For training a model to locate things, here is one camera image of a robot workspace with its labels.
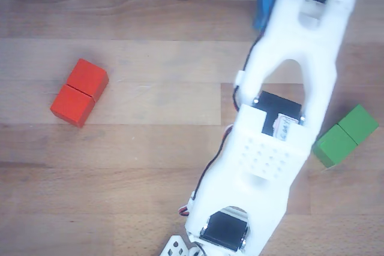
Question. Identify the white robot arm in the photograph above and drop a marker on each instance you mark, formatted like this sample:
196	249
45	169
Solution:
285	58

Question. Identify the long red block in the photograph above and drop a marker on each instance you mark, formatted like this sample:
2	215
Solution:
79	94

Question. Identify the long blue block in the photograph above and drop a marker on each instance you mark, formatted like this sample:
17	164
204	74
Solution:
263	7

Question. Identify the long green block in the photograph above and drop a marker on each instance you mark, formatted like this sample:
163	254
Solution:
348	136

